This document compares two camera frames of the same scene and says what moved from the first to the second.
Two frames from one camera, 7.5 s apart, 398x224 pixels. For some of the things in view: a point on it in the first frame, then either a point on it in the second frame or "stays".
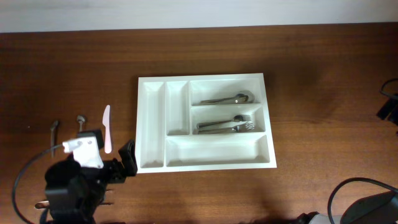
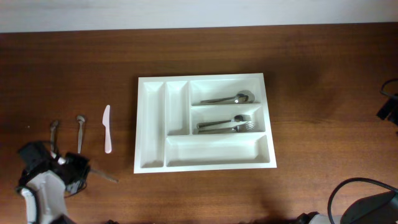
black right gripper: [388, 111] stays
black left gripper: [128, 158] -> [83, 163]
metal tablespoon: [243, 97] stays
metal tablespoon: [242, 97] stays
